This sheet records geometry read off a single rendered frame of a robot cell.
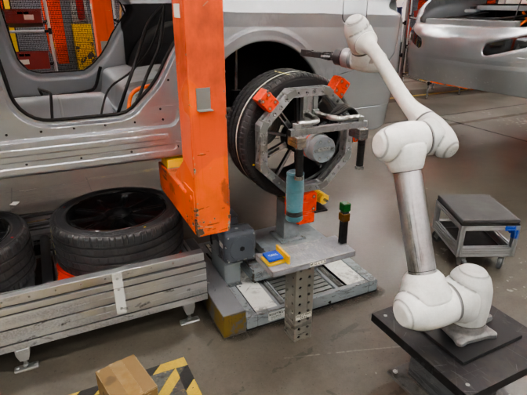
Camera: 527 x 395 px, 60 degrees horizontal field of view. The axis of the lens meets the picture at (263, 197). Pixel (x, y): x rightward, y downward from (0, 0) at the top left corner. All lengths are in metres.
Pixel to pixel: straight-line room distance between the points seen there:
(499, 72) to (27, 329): 3.89
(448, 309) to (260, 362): 0.88
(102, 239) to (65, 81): 2.09
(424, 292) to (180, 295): 1.16
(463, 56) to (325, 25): 2.09
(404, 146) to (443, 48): 3.12
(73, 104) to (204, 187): 1.39
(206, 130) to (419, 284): 1.02
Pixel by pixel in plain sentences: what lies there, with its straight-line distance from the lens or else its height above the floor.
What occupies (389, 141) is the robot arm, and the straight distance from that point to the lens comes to 1.66.
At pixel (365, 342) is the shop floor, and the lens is 2.35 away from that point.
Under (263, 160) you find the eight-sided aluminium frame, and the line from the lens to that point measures 2.24.
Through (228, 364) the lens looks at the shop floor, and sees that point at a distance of 2.20.
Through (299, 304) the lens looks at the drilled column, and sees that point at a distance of 2.21.
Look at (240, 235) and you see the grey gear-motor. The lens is 2.37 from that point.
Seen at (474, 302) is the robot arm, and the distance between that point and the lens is 1.86.
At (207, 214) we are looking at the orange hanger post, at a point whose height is 0.63.
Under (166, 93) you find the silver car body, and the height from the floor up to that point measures 1.07.
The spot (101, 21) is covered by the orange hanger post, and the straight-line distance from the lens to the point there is 4.56.
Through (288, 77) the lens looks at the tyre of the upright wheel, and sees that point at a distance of 2.31.
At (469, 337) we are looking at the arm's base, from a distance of 1.97.
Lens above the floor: 1.50
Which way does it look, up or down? 23 degrees down
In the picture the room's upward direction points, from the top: straight up
